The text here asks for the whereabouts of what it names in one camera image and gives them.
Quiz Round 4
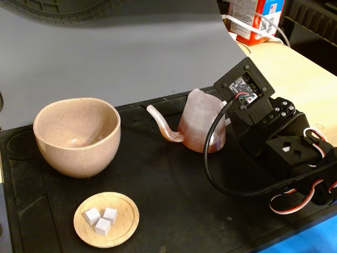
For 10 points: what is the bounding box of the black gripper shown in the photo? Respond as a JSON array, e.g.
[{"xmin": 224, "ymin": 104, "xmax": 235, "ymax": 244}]
[{"xmin": 231, "ymin": 96, "xmax": 312, "ymax": 169}]

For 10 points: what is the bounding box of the translucent pink gooseneck kettle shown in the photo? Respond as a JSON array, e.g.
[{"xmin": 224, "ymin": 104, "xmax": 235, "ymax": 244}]
[{"xmin": 146, "ymin": 88, "xmax": 232, "ymax": 154}]

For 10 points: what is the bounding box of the black plastic crate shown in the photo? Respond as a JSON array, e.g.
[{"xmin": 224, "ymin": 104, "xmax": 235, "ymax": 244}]
[{"xmin": 279, "ymin": 0, "xmax": 337, "ymax": 57}]

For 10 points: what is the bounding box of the red and white box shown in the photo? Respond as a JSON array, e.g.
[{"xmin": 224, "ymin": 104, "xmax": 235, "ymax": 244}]
[{"xmin": 226, "ymin": 0, "xmax": 286, "ymax": 46}]

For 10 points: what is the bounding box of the black work mat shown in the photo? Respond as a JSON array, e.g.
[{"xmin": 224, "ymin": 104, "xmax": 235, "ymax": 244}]
[{"xmin": 0, "ymin": 86, "xmax": 337, "ymax": 253}]

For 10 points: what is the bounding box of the round wooden saucer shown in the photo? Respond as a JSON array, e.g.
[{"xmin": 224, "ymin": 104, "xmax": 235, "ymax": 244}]
[{"xmin": 73, "ymin": 191, "xmax": 140, "ymax": 249}]

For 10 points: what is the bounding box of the grey backdrop sheet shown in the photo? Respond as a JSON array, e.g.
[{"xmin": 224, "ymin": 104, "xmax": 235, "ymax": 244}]
[{"xmin": 0, "ymin": 0, "xmax": 250, "ymax": 131}]

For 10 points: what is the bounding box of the white sugar cube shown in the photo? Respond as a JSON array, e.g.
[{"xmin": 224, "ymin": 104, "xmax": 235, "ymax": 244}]
[
  {"xmin": 84, "ymin": 207, "xmax": 101, "ymax": 227},
  {"xmin": 94, "ymin": 218, "xmax": 112, "ymax": 237},
  {"xmin": 102, "ymin": 207, "xmax": 118, "ymax": 225}
]

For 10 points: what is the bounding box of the speckled pink ceramic bowl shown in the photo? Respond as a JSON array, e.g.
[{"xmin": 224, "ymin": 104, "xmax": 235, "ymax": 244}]
[{"xmin": 33, "ymin": 97, "xmax": 122, "ymax": 179}]

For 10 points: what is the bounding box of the red white black servo cable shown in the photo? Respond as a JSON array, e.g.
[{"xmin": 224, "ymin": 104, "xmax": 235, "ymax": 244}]
[{"xmin": 269, "ymin": 128, "xmax": 337, "ymax": 215}]

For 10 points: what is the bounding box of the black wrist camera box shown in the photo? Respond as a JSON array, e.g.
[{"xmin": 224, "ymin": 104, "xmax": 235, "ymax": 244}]
[{"xmin": 213, "ymin": 56, "xmax": 276, "ymax": 124}]

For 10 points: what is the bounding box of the white round cable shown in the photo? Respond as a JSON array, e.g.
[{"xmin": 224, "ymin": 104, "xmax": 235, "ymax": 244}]
[{"xmin": 254, "ymin": 12, "xmax": 292, "ymax": 48}]

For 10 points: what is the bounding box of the black camera cable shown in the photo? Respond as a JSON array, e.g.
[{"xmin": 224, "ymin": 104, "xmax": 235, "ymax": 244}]
[{"xmin": 203, "ymin": 99, "xmax": 337, "ymax": 197}]

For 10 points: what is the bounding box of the white flat strap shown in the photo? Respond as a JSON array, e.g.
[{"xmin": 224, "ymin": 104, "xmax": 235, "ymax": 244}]
[{"xmin": 220, "ymin": 14, "xmax": 284, "ymax": 44}]

